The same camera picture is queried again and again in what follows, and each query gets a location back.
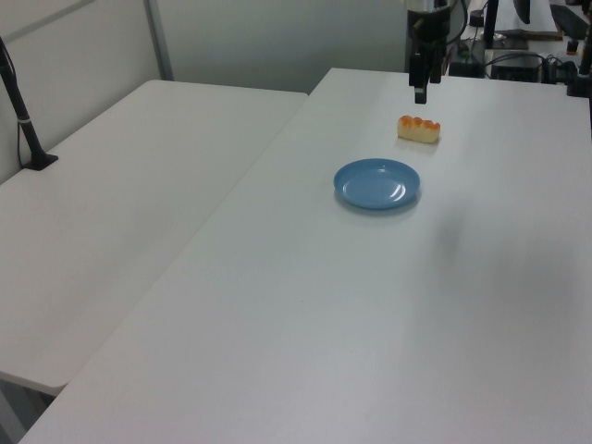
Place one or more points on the dark metal pole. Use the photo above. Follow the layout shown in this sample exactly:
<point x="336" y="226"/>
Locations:
<point x="490" y="23"/>

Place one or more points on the orange glazed bread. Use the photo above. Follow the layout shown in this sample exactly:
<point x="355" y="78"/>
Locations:
<point x="419" y="131"/>

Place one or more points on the black clamp stand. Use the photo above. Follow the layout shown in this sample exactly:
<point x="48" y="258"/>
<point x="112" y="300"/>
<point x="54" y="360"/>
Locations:
<point x="579" y="83"/>

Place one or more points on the black camera stand with pole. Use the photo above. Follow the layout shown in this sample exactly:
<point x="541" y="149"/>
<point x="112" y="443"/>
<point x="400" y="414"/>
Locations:
<point x="23" y="125"/>

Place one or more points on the black electronics box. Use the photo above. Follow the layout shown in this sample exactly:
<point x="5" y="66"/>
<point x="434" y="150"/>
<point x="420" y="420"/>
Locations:
<point x="515" y="67"/>

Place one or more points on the grey partition post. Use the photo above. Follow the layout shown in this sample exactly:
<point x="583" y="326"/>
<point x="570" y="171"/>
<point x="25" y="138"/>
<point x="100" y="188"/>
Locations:
<point x="159" y="41"/>

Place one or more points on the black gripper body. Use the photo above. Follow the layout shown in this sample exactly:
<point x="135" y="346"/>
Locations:
<point x="427" y="23"/>

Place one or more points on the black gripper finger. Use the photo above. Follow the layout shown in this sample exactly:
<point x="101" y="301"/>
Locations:
<point x="419" y="78"/>
<point x="435" y="65"/>

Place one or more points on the blue round plate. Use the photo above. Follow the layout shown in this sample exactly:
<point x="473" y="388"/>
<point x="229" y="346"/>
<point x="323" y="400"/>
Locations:
<point x="377" y="185"/>

